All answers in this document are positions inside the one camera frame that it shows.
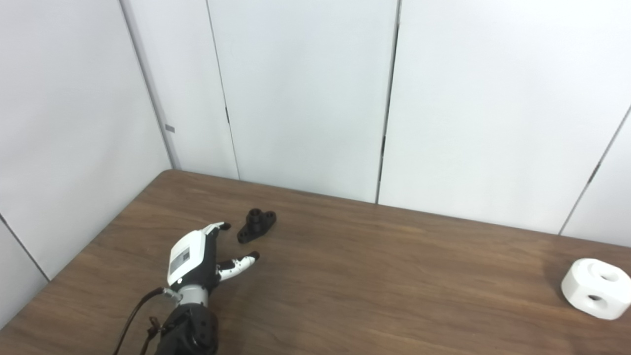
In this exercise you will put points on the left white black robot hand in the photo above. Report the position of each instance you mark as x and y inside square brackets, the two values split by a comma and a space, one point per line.
[190, 251]

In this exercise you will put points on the black flanged holder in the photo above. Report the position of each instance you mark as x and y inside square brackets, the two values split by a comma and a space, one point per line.
[254, 227]

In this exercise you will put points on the round white piece with holes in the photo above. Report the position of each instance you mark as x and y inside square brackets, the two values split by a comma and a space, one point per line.
[586, 281]

